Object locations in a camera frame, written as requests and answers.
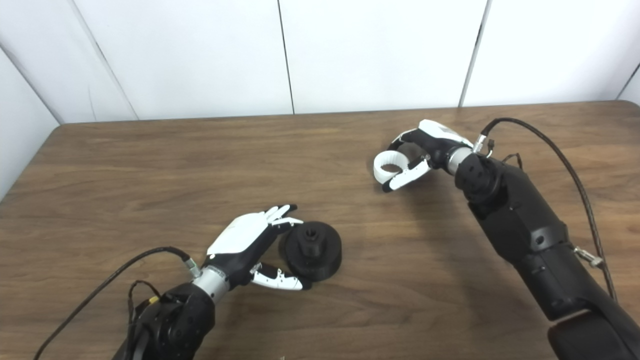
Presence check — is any thin wire with yellow plug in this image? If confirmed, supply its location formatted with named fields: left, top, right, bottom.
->
left=127, top=280, right=162, bottom=326

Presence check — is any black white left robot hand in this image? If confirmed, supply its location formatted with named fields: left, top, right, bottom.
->
left=204, top=204, right=312, bottom=291

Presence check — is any round black plastic part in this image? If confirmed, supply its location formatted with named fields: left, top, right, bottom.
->
left=278, top=221, right=343, bottom=282

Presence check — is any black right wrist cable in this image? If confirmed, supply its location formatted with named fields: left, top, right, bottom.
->
left=472, top=117, right=618, bottom=301

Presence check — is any white toothed plastic ring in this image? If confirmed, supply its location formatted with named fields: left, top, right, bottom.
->
left=373, top=150, right=410, bottom=185

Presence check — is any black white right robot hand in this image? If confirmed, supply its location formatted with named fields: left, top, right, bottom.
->
left=382, top=119, right=474, bottom=194

